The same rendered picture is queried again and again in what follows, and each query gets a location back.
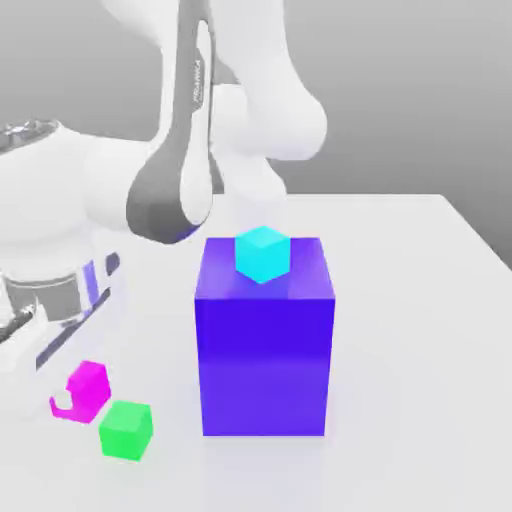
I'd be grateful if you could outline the small magenta cube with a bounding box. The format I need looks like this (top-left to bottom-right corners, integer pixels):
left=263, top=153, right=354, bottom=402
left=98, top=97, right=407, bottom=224
left=49, top=359, right=112, bottom=425

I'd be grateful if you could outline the small green cube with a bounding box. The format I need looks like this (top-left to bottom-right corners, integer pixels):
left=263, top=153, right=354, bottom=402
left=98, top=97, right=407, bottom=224
left=98, top=400, right=154, bottom=464

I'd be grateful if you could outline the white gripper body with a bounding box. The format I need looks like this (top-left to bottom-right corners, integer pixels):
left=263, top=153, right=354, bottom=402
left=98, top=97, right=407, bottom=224
left=24, top=282, right=124, bottom=395

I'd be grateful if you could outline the large blue box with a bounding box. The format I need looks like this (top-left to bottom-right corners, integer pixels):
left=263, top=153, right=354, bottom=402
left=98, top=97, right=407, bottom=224
left=194, top=236, right=336, bottom=438

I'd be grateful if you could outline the small cyan cube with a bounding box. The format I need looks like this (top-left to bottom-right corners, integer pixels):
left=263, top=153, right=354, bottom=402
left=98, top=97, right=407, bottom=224
left=234, top=225, right=292, bottom=286

